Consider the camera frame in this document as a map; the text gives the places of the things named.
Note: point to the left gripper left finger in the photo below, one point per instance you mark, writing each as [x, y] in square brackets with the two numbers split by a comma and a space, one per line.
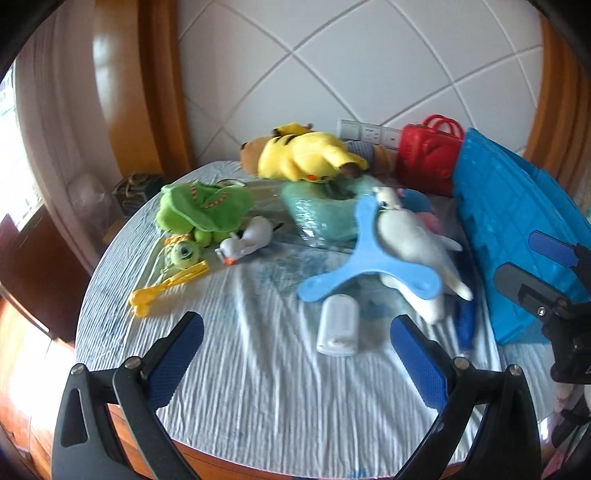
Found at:
[86, 444]

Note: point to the small white duck toy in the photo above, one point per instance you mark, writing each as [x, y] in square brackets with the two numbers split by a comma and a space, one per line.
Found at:
[257, 235]

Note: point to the green frog plush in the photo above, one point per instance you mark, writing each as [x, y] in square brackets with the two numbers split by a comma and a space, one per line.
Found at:
[204, 208]

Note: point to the teal plush in plastic bag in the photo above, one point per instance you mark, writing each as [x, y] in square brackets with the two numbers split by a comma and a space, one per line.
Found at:
[325, 212]

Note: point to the red plastic toy case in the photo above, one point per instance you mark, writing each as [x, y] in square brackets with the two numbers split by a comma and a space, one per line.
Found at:
[428, 154]

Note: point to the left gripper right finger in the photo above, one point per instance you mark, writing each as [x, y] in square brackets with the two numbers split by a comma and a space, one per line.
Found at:
[506, 445]

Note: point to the white seal plush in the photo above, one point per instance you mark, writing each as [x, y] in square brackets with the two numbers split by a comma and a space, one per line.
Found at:
[404, 235]

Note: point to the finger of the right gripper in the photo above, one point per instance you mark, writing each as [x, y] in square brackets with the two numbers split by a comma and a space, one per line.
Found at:
[536, 296]
[566, 254]

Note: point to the white curtain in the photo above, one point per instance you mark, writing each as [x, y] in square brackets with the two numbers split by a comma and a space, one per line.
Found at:
[64, 131]

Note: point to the blue plastic storage crate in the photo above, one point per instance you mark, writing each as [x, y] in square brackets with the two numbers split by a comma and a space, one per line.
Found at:
[501, 200]

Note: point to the blue and pink small plush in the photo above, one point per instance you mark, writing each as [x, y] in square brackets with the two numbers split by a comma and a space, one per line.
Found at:
[418, 203]

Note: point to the yellow Pikachu plush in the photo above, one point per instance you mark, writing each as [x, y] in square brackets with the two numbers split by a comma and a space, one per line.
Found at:
[297, 152]

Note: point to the white wall socket strip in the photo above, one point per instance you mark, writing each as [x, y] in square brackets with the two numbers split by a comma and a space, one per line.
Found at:
[351, 130]

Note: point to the green one-eyed monster toy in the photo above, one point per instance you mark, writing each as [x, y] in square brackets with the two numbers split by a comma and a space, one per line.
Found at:
[180, 252]

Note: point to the white striped tablecloth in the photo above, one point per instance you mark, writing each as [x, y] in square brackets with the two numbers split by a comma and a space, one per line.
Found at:
[257, 392]

